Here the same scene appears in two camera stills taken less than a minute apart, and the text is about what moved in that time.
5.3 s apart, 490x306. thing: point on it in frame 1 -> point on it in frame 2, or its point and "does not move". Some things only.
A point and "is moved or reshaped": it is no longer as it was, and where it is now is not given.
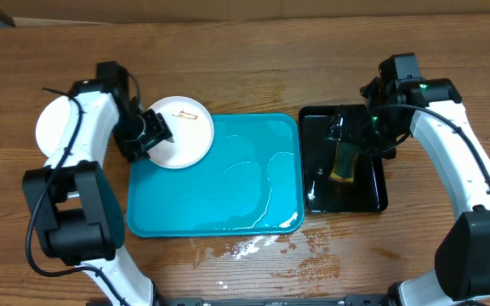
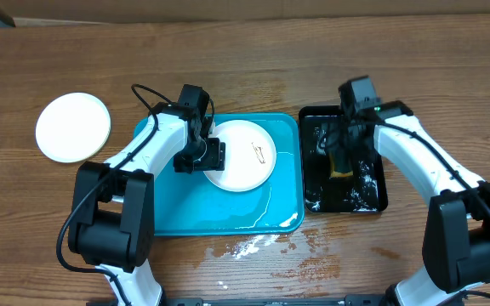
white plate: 191,128 is moved or reshaped
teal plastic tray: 251,183 does not move
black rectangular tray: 326,193 does not move
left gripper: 159,131 -> 215,158
